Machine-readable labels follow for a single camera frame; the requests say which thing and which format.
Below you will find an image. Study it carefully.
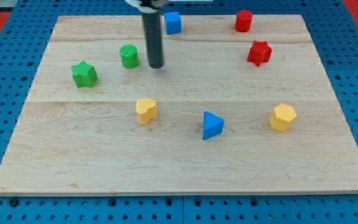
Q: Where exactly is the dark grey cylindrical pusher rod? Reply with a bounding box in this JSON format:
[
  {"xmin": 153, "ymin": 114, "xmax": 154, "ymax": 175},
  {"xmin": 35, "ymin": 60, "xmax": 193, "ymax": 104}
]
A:
[{"xmin": 142, "ymin": 11, "xmax": 164, "ymax": 69}]

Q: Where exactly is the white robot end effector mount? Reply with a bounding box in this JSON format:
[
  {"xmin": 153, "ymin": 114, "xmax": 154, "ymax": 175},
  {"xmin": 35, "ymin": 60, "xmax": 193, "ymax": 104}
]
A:
[{"xmin": 124, "ymin": 0, "xmax": 168, "ymax": 14}]

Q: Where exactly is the green star block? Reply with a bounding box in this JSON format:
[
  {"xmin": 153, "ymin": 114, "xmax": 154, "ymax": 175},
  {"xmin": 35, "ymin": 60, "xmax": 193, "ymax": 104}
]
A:
[{"xmin": 70, "ymin": 60, "xmax": 98, "ymax": 88}]

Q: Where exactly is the red star block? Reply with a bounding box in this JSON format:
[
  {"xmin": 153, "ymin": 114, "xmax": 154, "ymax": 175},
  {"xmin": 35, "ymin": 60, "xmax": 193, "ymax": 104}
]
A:
[{"xmin": 247, "ymin": 40, "xmax": 272, "ymax": 67}]

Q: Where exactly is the yellow hexagon block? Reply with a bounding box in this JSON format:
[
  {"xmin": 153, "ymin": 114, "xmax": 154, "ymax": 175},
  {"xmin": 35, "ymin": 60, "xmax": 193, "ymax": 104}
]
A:
[{"xmin": 268, "ymin": 103, "xmax": 297, "ymax": 132}]

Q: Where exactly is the blue cube block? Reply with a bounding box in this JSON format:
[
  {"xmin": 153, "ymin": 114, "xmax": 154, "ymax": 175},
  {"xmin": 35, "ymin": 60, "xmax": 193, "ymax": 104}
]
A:
[{"xmin": 164, "ymin": 12, "xmax": 181, "ymax": 35}]

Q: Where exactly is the green cylinder block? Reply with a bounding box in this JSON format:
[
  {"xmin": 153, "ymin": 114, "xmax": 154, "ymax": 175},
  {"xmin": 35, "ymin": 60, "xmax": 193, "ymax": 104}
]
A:
[{"xmin": 119, "ymin": 44, "xmax": 139, "ymax": 69}]

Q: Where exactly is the yellow heart block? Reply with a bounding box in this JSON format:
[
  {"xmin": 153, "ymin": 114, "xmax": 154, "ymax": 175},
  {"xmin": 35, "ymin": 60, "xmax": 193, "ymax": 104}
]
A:
[{"xmin": 135, "ymin": 98, "xmax": 158, "ymax": 124}]

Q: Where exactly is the red cylinder block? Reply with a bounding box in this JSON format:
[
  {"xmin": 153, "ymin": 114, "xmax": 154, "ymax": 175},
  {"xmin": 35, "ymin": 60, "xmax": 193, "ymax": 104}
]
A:
[{"xmin": 234, "ymin": 10, "xmax": 253, "ymax": 32}]

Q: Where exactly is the light wooden board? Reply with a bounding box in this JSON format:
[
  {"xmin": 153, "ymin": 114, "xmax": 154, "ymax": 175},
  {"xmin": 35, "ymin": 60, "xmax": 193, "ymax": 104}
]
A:
[{"xmin": 0, "ymin": 14, "xmax": 358, "ymax": 197}]

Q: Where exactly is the blue triangle block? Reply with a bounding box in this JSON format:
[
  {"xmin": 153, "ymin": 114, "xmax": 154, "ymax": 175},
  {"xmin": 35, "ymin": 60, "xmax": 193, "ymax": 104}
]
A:
[{"xmin": 203, "ymin": 111, "xmax": 224, "ymax": 140}]

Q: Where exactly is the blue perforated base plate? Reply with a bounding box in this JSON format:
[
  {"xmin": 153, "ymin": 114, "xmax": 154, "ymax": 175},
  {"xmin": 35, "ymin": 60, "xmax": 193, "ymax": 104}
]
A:
[{"xmin": 0, "ymin": 0, "xmax": 358, "ymax": 223}]

